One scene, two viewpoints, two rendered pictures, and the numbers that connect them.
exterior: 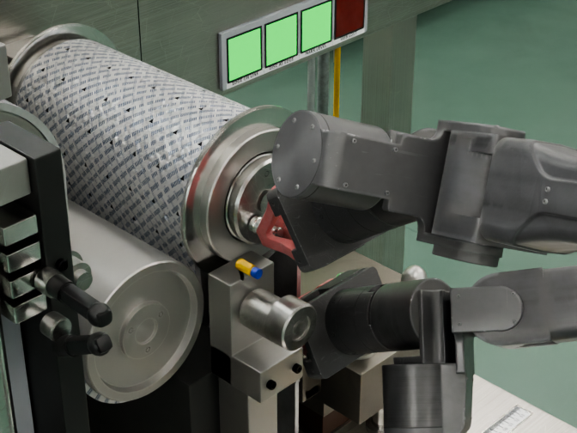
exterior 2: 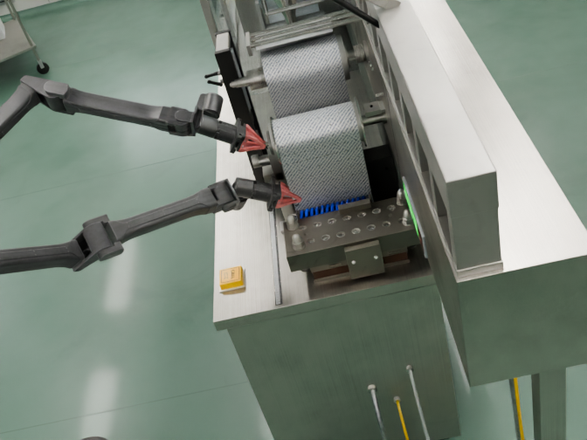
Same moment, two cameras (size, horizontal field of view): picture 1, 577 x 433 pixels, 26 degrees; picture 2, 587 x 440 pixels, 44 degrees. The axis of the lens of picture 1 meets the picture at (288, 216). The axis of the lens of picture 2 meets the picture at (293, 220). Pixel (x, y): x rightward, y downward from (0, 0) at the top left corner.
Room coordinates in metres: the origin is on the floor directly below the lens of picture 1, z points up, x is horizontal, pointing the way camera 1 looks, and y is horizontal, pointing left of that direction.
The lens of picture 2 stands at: (2.31, -1.10, 2.37)
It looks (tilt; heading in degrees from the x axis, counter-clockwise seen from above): 38 degrees down; 142
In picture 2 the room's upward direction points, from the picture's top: 17 degrees counter-clockwise
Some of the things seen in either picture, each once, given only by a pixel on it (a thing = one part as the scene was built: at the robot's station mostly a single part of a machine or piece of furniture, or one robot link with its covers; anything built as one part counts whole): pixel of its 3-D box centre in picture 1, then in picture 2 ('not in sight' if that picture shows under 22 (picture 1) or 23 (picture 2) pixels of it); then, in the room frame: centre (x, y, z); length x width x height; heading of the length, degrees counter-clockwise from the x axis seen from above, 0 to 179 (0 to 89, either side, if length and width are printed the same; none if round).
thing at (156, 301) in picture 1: (50, 270); not in sight; (0.89, 0.20, 1.17); 0.26 x 0.12 x 0.12; 46
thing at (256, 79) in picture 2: not in sight; (258, 78); (0.69, 0.19, 1.33); 0.06 x 0.06 x 0.06; 46
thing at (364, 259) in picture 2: not in sight; (364, 260); (1.20, -0.03, 0.96); 0.10 x 0.03 x 0.11; 46
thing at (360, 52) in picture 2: not in sight; (356, 54); (0.91, 0.41, 1.33); 0.07 x 0.07 x 0.07; 46
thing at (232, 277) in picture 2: not in sight; (231, 278); (0.84, -0.25, 0.91); 0.07 x 0.07 x 0.02; 46
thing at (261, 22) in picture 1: (297, 32); (414, 216); (1.39, -0.01, 1.18); 0.25 x 0.01 x 0.07; 136
